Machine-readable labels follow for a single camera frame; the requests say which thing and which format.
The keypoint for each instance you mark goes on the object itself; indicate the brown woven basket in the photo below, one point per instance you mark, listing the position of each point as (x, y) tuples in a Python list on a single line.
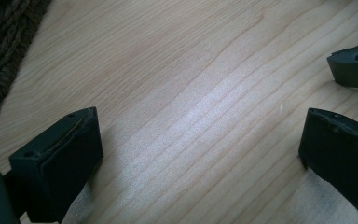
[(0, 46)]

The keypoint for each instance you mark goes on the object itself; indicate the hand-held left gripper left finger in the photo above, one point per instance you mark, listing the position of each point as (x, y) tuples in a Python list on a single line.
[(56, 161)]

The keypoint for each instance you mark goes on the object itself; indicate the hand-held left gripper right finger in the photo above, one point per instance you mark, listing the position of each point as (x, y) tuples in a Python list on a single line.
[(341, 149)]

